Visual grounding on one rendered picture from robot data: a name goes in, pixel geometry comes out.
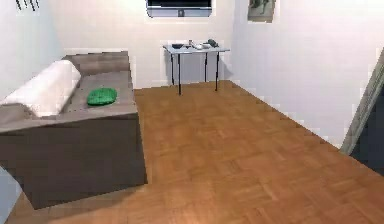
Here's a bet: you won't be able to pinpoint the white table black legs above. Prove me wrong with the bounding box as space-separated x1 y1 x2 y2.
162 42 231 96

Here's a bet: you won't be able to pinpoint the green round cushion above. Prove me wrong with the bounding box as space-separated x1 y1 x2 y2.
86 87 118 107

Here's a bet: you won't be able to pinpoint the brown grey sofa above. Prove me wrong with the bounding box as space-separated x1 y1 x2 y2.
0 50 149 211

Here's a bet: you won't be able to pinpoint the white sofa back cushion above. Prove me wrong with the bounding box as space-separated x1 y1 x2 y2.
0 59 82 118

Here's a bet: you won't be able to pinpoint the grey room door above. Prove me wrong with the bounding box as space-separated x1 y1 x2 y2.
339 47 384 177

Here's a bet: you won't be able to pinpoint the black wall television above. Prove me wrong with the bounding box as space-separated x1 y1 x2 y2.
145 0 213 19

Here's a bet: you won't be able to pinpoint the framed wall picture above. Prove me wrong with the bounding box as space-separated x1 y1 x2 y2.
247 0 277 24

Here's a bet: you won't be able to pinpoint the black wall hooks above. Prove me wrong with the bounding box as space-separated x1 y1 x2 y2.
15 0 40 12

